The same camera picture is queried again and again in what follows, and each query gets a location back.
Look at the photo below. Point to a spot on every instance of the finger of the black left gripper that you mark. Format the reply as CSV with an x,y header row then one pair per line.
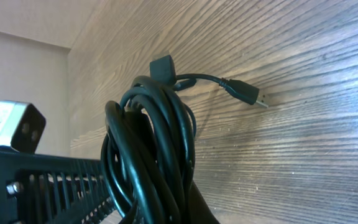
x,y
50,189

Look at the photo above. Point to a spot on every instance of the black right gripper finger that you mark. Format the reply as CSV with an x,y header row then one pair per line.
x,y
199,212

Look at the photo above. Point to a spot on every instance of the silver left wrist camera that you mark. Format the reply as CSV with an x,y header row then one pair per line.
x,y
21,126

